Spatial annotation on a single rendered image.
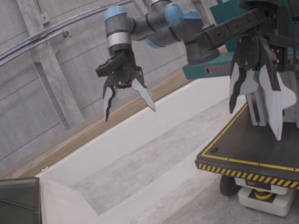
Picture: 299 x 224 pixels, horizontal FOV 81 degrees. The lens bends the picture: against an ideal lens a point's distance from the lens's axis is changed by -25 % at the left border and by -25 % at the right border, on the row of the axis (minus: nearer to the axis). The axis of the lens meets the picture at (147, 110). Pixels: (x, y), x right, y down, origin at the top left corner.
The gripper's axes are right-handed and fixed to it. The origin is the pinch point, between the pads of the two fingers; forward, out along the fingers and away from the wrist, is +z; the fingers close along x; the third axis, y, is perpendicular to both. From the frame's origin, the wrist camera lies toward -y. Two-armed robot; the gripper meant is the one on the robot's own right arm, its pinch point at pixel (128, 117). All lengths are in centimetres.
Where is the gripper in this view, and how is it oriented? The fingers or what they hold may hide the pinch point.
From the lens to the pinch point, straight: 63.2
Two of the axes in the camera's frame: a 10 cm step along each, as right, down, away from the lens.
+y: 4.4, -0.2, 9.0
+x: -8.8, 1.9, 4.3
